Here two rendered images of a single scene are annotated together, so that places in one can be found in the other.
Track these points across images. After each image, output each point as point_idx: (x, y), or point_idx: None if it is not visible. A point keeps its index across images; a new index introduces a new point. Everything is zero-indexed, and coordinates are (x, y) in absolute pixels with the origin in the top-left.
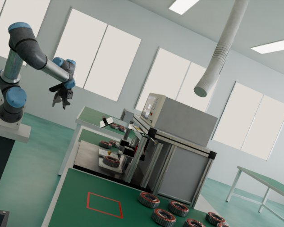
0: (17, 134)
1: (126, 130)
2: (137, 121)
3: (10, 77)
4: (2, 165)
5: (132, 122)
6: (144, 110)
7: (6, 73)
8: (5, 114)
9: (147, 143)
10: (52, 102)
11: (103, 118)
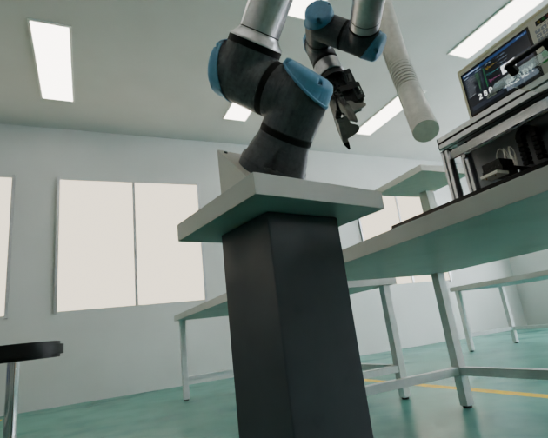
0: (358, 188)
1: (451, 170)
2: (495, 112)
3: (274, 30)
4: (345, 316)
5: (451, 149)
6: (480, 96)
7: (263, 17)
8: (285, 155)
9: (542, 142)
10: (349, 111)
11: (547, 36)
